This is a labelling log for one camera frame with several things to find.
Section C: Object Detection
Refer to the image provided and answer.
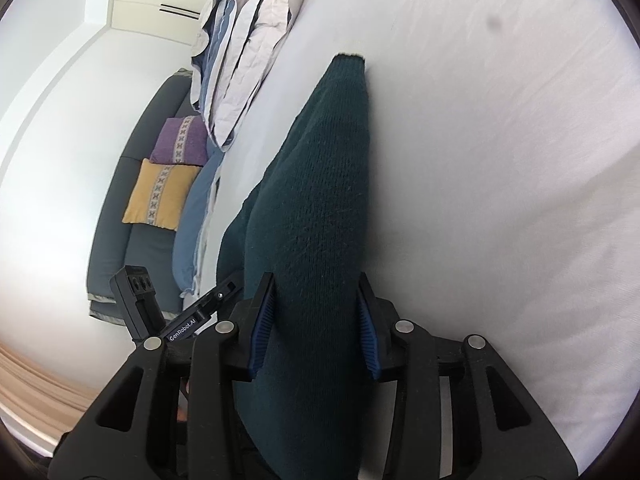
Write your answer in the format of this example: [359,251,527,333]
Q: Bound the blue duvet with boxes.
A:
[171,145,227,302]

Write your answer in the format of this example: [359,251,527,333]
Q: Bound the grey sofa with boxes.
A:
[86,67,223,327]

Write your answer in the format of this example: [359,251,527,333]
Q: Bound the dark green knitted sweater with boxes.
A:
[216,52,373,480]

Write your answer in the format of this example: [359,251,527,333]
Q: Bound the bed with white sheet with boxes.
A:
[197,0,640,480]

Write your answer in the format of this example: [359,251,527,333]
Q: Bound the grey pillow with blue stripes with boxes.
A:
[190,0,281,112]

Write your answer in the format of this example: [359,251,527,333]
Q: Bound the purple cushion with patterned band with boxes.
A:
[149,115,210,168]

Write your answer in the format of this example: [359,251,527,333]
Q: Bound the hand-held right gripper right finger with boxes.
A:
[356,273,581,480]

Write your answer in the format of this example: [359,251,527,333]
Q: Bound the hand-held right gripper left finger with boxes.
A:
[47,272,277,480]

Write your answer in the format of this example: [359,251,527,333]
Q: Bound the yellow cushion with patterned band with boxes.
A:
[121,158,202,232]

